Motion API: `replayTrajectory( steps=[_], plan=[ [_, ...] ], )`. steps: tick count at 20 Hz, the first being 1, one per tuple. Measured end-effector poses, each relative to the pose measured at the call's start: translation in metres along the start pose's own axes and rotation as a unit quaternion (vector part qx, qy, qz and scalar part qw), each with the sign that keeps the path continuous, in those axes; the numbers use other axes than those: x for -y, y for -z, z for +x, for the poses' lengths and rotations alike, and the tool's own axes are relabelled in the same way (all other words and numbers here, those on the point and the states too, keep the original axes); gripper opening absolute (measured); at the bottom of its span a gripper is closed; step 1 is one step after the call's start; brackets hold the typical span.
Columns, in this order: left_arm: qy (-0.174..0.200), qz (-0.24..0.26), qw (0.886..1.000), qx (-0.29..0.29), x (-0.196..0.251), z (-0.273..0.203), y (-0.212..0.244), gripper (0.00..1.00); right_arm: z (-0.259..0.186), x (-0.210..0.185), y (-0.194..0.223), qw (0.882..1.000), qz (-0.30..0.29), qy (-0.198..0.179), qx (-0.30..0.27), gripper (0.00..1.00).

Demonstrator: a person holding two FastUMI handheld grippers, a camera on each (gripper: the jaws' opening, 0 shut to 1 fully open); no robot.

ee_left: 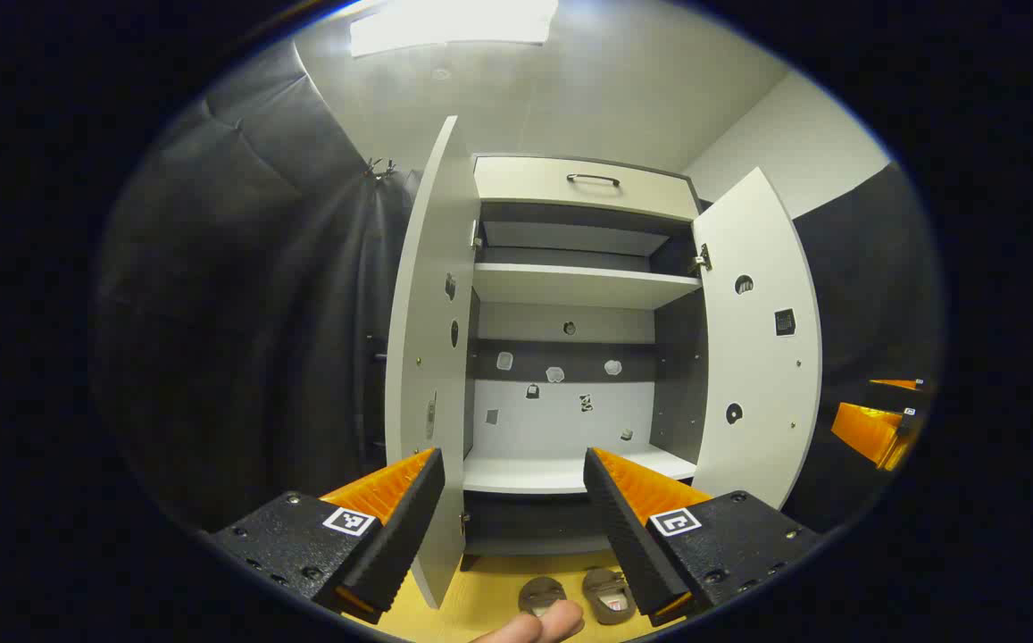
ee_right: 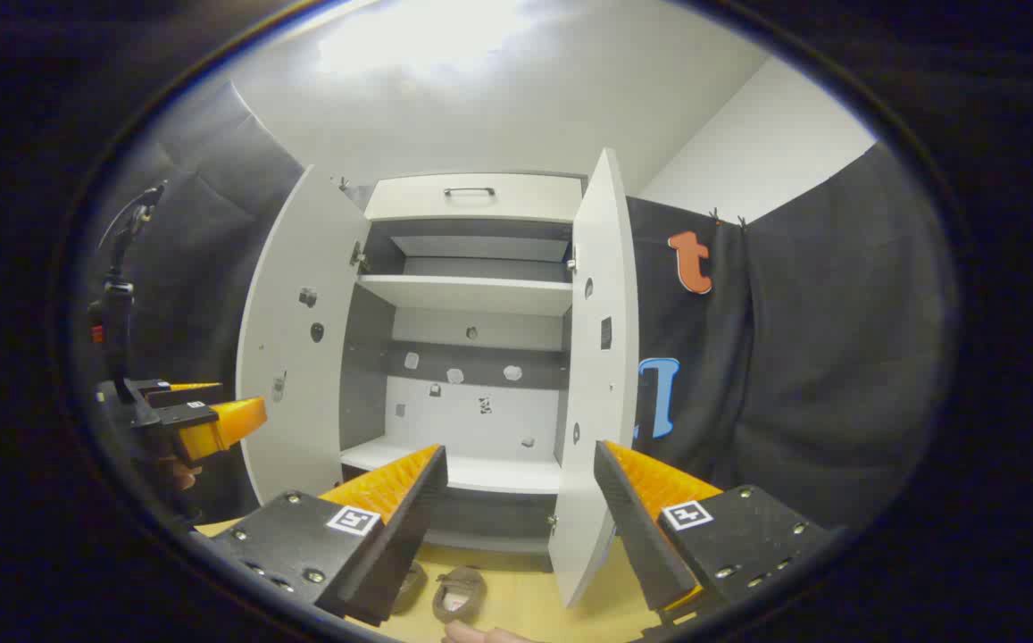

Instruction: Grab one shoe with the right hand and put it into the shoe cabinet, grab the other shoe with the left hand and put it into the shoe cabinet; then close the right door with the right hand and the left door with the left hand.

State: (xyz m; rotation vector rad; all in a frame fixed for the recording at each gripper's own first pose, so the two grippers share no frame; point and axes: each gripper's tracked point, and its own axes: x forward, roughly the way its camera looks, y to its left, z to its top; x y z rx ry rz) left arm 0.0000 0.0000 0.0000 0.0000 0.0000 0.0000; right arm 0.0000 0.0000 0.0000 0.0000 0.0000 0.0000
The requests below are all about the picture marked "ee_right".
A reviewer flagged white cabinet drawer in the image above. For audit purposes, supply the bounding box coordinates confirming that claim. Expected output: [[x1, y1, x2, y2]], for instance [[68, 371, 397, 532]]
[[364, 172, 585, 223]]

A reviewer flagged brown fuzzy slipper shoe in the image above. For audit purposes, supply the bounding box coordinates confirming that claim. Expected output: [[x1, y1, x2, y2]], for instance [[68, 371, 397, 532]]
[[432, 565, 488, 624], [391, 561, 429, 617]]

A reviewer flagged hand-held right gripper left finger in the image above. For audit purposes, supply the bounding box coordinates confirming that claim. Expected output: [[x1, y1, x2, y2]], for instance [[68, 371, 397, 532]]
[[199, 444, 448, 628]]

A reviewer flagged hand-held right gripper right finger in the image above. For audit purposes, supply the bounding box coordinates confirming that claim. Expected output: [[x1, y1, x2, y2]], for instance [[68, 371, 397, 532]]
[[594, 440, 843, 637]]

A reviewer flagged white cabinet door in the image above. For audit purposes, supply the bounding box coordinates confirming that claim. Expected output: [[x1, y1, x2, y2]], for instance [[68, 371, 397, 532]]
[[547, 147, 640, 608], [235, 163, 372, 505]]

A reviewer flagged white shoe cabinet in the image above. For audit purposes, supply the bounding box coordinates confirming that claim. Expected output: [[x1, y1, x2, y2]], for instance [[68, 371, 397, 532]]
[[337, 170, 588, 572]]

